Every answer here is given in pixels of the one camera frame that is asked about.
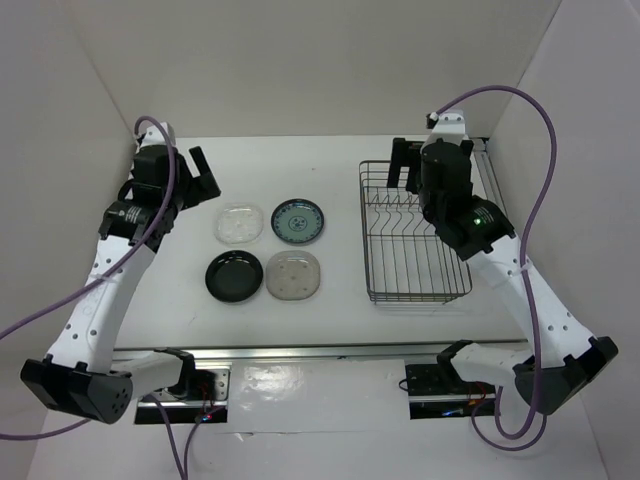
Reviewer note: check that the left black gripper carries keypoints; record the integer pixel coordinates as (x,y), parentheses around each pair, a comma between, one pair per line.
(204,182)

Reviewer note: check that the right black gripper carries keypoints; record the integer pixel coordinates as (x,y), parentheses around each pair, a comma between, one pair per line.
(398,159)

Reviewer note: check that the clear ribbed glass plate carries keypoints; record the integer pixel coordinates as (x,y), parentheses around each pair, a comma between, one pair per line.
(238,223)

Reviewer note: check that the blue patterned ceramic plate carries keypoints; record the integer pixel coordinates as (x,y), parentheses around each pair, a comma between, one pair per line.
(297,221)

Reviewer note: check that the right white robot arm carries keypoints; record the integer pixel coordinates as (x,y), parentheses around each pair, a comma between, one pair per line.
(562,355)

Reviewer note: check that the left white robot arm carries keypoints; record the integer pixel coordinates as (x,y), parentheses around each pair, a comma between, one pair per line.
(76,375)

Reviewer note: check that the black round plate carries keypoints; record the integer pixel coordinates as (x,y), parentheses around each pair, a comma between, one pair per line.
(234,276)

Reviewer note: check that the frosted beige glass plate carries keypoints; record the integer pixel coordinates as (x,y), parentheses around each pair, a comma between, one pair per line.
(293,275)

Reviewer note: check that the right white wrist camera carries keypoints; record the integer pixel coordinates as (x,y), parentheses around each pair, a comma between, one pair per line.
(449,126)

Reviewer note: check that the metal wire dish rack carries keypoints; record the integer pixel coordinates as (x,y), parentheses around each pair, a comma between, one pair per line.
(404,259)

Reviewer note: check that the aluminium front rail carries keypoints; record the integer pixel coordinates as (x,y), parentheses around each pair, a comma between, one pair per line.
(319,352)

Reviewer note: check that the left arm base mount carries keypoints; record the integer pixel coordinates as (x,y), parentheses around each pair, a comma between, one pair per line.
(207,398)

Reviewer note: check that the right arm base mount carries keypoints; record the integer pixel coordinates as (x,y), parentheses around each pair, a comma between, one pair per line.
(432,395)

